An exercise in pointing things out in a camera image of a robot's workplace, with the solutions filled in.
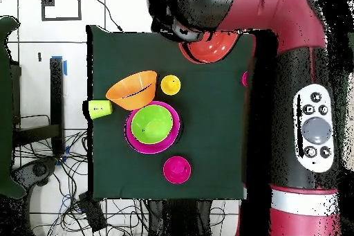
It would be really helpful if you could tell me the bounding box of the lime green bowl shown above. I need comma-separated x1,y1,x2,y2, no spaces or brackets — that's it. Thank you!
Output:
130,105,174,145

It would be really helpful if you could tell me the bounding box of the large pink bowl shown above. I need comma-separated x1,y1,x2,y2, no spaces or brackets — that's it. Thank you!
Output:
124,100,181,155

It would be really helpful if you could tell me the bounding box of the large orange bowl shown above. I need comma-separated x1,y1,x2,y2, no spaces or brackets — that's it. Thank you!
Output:
105,70,158,111

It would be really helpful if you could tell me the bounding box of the red-orange bowl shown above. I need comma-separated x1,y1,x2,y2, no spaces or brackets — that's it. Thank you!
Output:
178,29,240,64

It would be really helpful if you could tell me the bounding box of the yellow cup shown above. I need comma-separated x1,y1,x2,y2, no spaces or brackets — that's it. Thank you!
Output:
160,74,182,96

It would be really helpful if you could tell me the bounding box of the dark green tablecloth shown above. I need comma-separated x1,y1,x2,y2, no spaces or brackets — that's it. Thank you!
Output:
86,24,257,201

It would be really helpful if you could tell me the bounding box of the small red-pink bowl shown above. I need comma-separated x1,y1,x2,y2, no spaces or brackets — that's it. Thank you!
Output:
162,156,192,185

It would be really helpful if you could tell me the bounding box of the lime green cup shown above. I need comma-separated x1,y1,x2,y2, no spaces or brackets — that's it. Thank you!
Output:
87,99,113,120

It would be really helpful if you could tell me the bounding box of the blue tape strip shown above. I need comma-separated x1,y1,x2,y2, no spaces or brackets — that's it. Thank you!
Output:
51,55,68,76

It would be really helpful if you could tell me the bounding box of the black floor box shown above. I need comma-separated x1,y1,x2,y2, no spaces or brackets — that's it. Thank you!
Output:
77,191,108,233

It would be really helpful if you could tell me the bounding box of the black chair base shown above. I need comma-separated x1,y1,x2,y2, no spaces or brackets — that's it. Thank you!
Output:
12,156,59,192

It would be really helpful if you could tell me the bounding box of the green cloth side table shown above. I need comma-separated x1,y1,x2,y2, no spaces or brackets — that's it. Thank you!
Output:
0,15,26,199

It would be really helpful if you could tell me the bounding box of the black cable with plug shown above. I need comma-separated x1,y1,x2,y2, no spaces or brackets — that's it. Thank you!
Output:
92,0,124,33

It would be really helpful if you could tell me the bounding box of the black metal frame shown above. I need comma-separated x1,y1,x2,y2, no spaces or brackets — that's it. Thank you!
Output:
10,55,66,156

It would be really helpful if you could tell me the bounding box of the tangle of cables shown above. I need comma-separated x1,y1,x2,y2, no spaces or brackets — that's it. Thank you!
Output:
12,114,150,236

